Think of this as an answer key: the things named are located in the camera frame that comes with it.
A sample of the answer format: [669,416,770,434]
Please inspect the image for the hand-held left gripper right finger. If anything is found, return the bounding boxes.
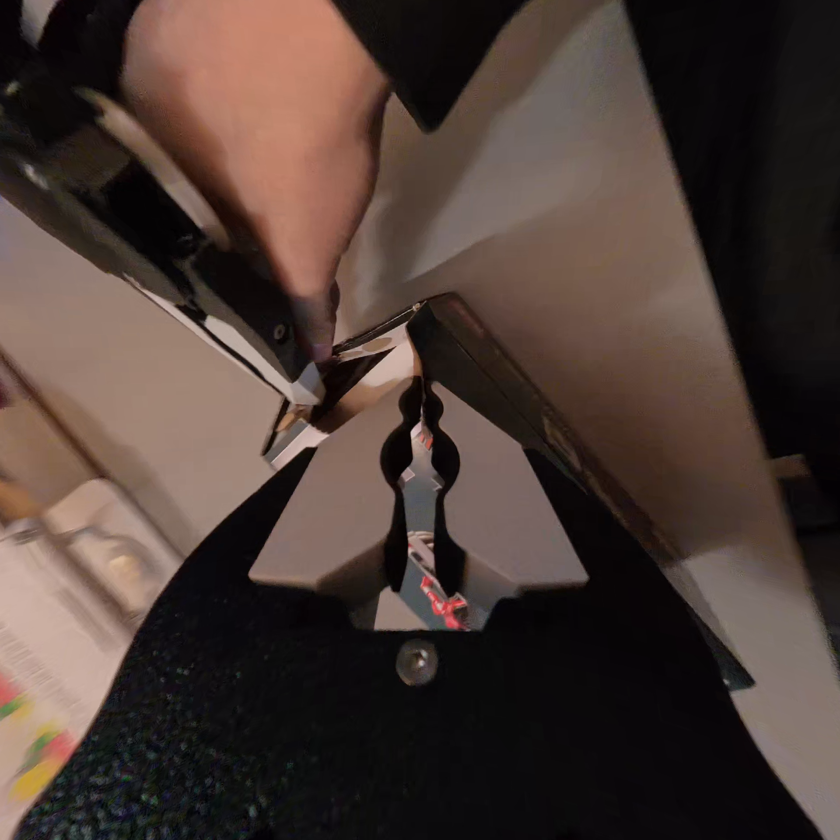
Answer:
[423,379,589,631]

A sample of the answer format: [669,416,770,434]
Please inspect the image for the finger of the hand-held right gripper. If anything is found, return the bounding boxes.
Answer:
[264,420,329,471]
[289,361,327,406]

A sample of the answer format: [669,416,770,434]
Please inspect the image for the printed paper sheet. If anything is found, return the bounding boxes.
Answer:
[0,591,132,840]

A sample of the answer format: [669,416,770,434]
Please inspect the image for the black toy box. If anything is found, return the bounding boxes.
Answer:
[262,292,756,693]

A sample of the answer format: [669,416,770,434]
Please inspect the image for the person's right hand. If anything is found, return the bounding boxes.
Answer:
[123,0,392,363]

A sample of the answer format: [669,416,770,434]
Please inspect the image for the person's black clothing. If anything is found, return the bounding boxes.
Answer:
[623,0,840,526]

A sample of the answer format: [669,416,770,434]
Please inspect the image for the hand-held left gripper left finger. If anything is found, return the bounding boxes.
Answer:
[248,379,425,631]

